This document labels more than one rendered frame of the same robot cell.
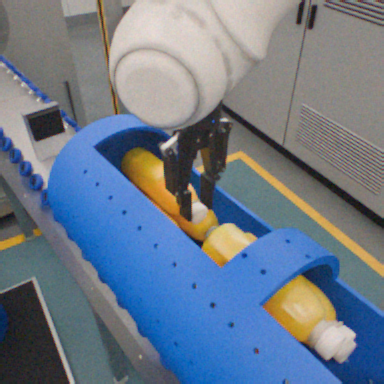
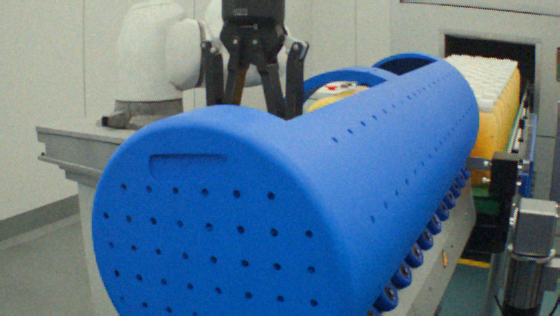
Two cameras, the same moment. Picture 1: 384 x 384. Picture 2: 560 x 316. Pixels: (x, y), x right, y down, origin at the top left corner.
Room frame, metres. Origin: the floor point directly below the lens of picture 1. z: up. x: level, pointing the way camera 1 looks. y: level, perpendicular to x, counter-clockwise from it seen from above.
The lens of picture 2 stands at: (0.81, 0.66, 1.33)
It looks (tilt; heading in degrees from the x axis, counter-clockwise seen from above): 14 degrees down; 244
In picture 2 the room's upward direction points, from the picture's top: straight up
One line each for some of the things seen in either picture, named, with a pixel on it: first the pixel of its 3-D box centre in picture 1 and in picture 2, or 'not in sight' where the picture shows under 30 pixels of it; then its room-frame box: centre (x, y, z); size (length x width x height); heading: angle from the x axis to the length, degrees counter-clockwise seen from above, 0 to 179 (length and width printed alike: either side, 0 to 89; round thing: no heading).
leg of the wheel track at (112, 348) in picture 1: (110, 339); not in sight; (0.69, 0.30, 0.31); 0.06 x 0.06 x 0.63; 39
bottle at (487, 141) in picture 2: not in sight; (483, 146); (-0.27, -0.38, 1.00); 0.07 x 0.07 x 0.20
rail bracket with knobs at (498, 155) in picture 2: not in sight; (502, 175); (-0.25, -0.28, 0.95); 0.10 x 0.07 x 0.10; 129
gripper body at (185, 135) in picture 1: (196, 122); (253, 26); (0.52, 0.00, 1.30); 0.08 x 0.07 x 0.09; 128
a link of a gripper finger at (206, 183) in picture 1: (206, 191); not in sight; (0.53, -0.02, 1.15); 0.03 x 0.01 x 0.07; 38
